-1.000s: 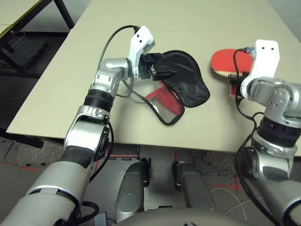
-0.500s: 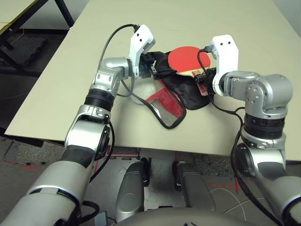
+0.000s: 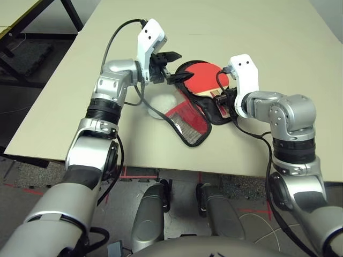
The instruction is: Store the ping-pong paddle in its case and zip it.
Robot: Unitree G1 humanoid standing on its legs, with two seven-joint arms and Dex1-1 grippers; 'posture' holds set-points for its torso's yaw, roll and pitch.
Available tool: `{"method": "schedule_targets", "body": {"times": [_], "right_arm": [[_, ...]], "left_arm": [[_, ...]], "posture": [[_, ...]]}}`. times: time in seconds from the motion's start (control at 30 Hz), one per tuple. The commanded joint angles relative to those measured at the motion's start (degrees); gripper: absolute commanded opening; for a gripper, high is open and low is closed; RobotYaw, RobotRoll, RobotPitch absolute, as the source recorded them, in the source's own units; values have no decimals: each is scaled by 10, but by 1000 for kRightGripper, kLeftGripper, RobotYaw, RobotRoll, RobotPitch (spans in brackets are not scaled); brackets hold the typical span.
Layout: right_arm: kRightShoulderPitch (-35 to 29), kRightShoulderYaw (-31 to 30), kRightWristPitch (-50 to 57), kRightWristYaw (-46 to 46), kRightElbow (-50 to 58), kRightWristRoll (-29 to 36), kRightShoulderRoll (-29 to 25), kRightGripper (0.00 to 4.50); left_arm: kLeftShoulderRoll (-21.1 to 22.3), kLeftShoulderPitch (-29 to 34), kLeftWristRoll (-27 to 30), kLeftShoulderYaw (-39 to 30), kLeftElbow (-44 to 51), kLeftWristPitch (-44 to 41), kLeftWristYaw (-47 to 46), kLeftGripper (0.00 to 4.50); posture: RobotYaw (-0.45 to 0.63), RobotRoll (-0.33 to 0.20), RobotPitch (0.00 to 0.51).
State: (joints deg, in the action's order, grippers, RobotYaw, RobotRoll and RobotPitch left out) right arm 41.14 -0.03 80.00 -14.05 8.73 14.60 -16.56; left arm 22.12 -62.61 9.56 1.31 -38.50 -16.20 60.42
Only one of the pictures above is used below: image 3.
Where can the small grey box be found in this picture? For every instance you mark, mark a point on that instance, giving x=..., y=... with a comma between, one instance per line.
x=115, y=250

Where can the silver robot leg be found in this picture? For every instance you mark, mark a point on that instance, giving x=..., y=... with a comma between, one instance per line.
x=147, y=214
x=222, y=214

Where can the silver robot right leg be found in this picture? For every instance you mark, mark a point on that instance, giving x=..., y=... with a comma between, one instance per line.
x=222, y=214

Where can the silver robot left leg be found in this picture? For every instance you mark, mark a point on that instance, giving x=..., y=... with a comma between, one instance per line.
x=147, y=214

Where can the red ping-pong paddle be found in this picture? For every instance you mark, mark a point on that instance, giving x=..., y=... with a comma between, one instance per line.
x=203, y=77

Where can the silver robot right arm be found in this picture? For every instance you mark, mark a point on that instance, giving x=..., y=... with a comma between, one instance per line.
x=292, y=112

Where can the dark foam floor mat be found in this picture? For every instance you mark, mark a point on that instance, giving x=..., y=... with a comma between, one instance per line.
x=29, y=57

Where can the white crumpled plastic bag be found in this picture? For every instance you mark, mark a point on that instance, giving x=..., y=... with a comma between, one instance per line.
x=160, y=103

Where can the grey robot torso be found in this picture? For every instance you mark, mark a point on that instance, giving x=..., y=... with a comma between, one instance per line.
x=203, y=249

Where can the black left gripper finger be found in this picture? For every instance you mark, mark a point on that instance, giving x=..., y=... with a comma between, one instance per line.
x=173, y=56
x=180, y=76

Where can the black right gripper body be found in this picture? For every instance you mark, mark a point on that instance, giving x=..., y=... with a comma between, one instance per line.
x=227, y=97

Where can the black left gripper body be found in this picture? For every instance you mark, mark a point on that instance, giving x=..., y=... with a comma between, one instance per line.
x=158, y=69

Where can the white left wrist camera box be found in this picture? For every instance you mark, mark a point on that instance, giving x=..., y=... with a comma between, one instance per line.
x=148, y=40

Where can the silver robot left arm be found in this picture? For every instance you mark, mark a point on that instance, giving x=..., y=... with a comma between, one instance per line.
x=88, y=150

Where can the red black paddle case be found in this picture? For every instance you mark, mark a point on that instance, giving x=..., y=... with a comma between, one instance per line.
x=193, y=125

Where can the black metal table frame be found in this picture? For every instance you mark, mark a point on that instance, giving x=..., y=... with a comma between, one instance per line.
x=73, y=16

